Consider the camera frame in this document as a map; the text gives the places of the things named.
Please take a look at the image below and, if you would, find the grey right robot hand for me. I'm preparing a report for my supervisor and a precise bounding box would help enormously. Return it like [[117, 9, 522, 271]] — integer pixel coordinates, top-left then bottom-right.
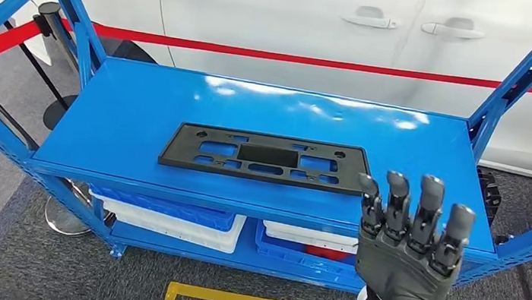
[[343, 166, 481, 300]]

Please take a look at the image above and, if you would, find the black plastic plate bracket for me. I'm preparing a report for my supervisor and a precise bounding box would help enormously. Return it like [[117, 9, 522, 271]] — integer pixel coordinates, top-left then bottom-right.
[[156, 120, 375, 197]]

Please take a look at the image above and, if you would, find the blue metal shelf rack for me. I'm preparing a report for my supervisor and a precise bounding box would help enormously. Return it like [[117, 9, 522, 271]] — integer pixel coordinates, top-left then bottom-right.
[[0, 0, 532, 300]]

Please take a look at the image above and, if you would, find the red plastic item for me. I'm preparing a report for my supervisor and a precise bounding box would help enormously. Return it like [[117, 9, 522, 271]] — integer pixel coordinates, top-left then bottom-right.
[[304, 245, 353, 263]]

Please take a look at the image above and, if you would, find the black ribbed plastic block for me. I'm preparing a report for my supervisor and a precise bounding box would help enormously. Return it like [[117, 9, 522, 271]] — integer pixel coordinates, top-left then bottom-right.
[[470, 167, 506, 229]]

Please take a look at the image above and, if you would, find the blue plastic crate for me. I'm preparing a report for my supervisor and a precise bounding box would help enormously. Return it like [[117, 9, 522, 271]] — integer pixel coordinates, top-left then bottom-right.
[[85, 183, 239, 233], [250, 221, 370, 289]]

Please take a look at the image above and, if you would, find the red barrier belt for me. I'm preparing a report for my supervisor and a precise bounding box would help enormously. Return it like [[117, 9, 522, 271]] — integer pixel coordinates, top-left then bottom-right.
[[0, 11, 532, 137]]

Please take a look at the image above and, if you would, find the white car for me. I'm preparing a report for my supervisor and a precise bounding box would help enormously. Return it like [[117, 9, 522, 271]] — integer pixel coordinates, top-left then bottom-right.
[[0, 0, 532, 179]]

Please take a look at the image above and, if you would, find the chrome stanchion post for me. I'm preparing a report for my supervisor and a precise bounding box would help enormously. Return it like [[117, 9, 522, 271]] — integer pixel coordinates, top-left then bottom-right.
[[0, 66, 125, 242]]

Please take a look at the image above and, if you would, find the black-topped stanchion post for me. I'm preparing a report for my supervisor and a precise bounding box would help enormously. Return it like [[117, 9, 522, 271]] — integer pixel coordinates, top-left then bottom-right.
[[20, 0, 92, 134]]

